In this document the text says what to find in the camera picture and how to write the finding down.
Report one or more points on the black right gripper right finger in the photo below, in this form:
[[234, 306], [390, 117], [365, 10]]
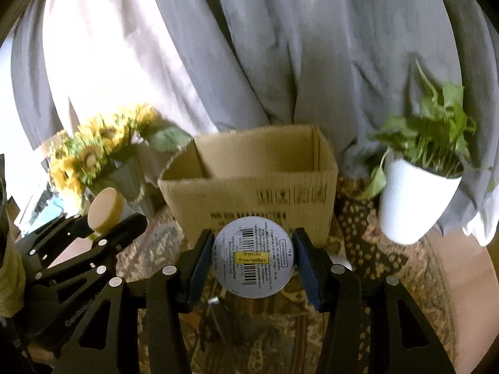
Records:
[[402, 339]]

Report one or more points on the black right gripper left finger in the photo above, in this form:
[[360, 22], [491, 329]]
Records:
[[106, 339]]

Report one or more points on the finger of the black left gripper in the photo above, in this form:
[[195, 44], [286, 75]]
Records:
[[43, 245], [94, 263]]

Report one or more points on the small jar with tan lid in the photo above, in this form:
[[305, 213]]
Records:
[[105, 211]]

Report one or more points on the round tin with barcode label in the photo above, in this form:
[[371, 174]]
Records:
[[252, 257]]

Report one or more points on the silver oval pebble object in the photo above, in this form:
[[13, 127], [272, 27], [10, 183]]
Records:
[[336, 259]]

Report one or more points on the sunflower bouquet in grey vase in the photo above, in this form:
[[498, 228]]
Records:
[[123, 151]]

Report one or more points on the patterned oriental rug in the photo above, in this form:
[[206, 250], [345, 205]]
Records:
[[327, 319]]

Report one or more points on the small black bottle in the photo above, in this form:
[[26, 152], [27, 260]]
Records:
[[225, 322]]

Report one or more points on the brown cardboard box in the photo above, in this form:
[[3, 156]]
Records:
[[287, 174]]

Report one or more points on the white pot green plant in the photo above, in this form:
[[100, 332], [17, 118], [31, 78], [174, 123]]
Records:
[[423, 165]]

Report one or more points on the white sheer curtain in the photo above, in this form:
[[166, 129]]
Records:
[[103, 55]]

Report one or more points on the grey curtain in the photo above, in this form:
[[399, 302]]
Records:
[[343, 65]]

